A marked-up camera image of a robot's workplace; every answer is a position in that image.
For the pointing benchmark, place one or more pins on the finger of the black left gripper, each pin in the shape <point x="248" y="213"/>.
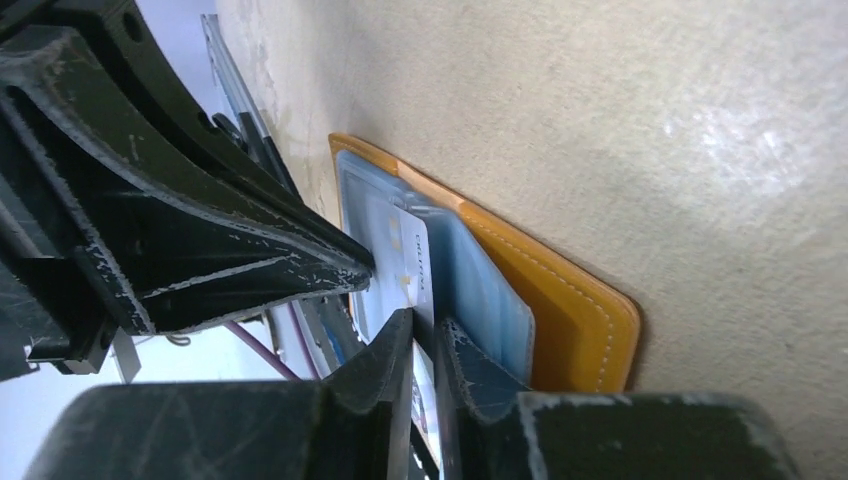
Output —
<point x="118" y="35"/>

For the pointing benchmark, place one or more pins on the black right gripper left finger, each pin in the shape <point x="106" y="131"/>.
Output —
<point x="354" y="424"/>

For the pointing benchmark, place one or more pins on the white VIP card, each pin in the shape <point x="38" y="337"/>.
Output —
<point x="399" y="245"/>

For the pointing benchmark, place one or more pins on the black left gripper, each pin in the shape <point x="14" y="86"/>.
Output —
<point x="108" y="229"/>

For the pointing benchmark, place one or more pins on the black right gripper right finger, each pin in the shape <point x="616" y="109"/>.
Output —
<point x="494" y="427"/>

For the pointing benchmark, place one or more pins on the yellow leather card holder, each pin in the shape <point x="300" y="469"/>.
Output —
<point x="587" y="332"/>

